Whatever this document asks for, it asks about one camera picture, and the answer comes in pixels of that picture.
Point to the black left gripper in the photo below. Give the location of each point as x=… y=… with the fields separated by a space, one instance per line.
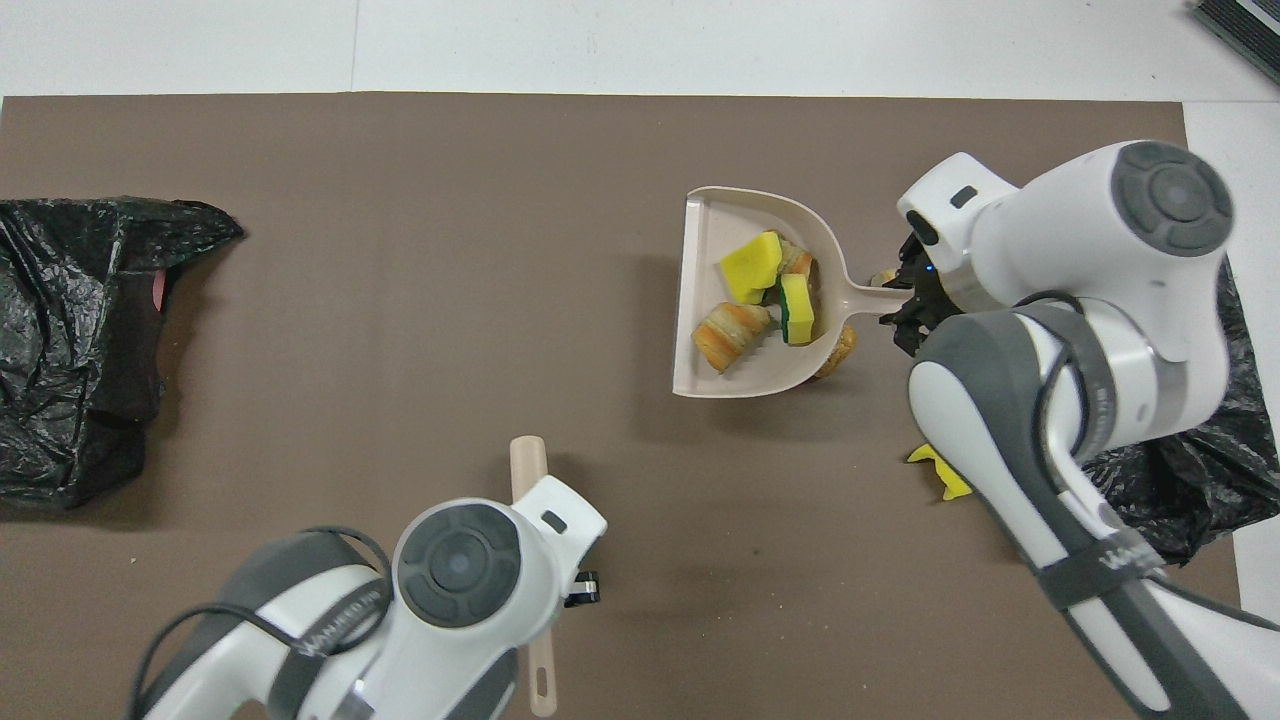
x=582 y=588

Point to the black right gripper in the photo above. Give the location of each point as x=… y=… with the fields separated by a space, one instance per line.
x=930 y=290

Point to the striped croissant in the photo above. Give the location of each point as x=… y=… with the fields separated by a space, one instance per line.
x=800 y=262
x=883 y=277
x=735 y=335

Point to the brown bread roll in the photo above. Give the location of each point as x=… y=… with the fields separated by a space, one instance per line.
x=840 y=355

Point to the yellow green sponge piece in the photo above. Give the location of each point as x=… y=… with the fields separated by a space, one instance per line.
x=750 y=265
x=797 y=310

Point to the beige hand brush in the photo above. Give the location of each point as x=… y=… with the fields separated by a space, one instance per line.
x=527 y=465

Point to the notched yellow sponge piece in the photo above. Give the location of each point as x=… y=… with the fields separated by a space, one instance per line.
x=945 y=475

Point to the beige plastic dustpan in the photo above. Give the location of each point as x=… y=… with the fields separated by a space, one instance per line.
x=710 y=222

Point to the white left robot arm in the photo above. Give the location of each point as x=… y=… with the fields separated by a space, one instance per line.
x=460 y=560

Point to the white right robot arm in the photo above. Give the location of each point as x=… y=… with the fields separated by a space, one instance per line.
x=1150 y=230

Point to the black bag lined bin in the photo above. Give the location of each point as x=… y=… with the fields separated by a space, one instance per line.
x=1200 y=500
x=70 y=300

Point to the brown table mat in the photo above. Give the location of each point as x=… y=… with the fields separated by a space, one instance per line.
x=400 y=250

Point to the dark ridged panel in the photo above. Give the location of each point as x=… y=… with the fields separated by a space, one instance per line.
x=1245 y=30

